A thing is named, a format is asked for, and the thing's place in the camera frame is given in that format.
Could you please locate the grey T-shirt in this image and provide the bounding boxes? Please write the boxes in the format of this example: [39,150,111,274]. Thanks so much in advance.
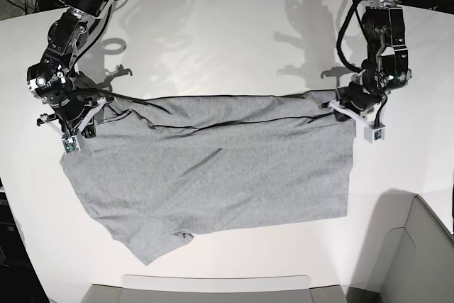
[61,92,356,265]

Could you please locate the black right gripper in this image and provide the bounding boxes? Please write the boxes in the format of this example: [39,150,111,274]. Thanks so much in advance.
[44,88,106,138]

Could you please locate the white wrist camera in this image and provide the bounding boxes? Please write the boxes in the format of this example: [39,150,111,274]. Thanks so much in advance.
[328,100,385,143]
[36,97,108,154]

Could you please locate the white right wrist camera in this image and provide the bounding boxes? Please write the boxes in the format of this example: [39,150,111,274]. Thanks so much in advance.
[36,97,108,154]

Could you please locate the grey bin at right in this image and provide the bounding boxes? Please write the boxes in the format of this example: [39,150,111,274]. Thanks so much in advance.
[380,196,453,303]

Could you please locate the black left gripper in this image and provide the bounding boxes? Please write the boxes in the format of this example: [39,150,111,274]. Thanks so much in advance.
[336,81,385,121]

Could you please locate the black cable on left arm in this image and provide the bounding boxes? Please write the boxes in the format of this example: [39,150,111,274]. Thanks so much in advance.
[336,0,366,72]

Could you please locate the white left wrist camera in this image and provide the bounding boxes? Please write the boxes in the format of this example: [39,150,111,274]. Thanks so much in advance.
[328,100,385,143]

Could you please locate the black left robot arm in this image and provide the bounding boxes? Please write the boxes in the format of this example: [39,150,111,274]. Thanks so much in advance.
[336,0,411,114]

